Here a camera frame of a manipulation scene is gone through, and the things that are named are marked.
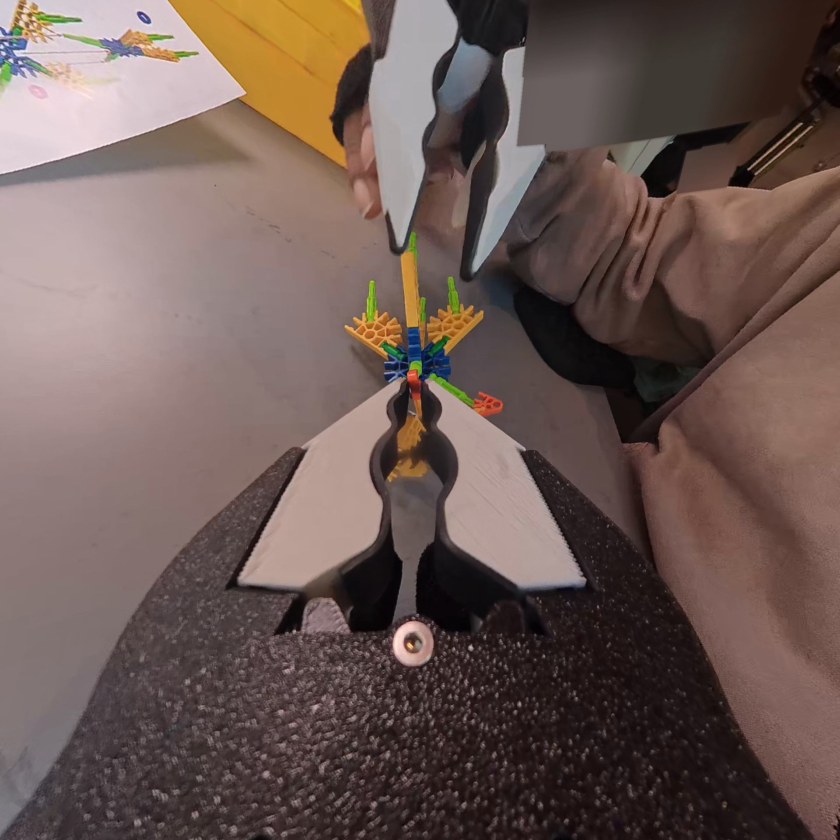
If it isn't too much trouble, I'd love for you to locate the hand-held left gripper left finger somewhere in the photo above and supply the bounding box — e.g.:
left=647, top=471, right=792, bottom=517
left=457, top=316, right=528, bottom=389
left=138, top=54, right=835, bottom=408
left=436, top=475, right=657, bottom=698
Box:
left=238, top=379, right=403, bottom=631

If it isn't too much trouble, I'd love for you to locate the yellow black toy wheel assembly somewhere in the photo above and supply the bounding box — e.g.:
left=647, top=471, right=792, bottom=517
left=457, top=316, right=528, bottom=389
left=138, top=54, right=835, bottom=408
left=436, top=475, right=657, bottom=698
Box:
left=386, top=369, right=504, bottom=481

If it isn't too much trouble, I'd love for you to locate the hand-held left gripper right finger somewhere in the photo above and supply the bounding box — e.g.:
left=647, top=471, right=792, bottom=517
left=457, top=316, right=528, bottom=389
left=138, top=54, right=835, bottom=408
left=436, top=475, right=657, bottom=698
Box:
left=416, top=381, right=587, bottom=631

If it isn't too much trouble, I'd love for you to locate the person's torso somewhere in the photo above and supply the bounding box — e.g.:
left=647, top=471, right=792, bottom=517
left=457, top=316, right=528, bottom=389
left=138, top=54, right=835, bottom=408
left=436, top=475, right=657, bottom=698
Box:
left=623, top=276, right=840, bottom=840

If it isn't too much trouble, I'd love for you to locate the person's right hand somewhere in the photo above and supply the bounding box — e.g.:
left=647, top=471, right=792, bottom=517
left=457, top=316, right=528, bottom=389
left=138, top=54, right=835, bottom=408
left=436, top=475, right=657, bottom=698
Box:
left=346, top=107, right=386, bottom=221

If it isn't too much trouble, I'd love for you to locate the yellow plastic bin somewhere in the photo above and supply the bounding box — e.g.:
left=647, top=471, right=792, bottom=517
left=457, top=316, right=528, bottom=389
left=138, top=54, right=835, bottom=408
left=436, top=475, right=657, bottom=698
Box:
left=167, top=0, right=371, bottom=168

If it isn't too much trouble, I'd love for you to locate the person's right forearm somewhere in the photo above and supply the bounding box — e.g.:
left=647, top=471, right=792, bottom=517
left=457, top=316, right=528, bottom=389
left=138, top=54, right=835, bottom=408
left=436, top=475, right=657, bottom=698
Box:
left=508, top=147, right=840, bottom=368

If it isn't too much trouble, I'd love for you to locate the large blue green toy assembly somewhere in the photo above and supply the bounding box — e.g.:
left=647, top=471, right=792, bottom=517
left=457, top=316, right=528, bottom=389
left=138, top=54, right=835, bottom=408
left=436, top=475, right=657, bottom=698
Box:
left=344, top=277, right=484, bottom=408

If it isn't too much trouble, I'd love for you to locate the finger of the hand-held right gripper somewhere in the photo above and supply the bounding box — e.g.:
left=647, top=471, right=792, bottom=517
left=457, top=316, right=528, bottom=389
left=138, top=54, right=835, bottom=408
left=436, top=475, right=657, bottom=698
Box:
left=367, top=0, right=460, bottom=256
left=459, top=46, right=547, bottom=282

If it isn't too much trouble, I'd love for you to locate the white instruction sheet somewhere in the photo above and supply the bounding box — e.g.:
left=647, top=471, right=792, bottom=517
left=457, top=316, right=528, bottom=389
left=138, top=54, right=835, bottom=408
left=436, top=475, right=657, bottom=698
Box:
left=0, top=0, right=247, bottom=176

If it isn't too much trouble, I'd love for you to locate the grey desk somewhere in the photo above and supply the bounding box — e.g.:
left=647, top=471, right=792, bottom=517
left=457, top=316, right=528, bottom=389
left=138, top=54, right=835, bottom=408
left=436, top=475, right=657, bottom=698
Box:
left=0, top=98, right=651, bottom=815

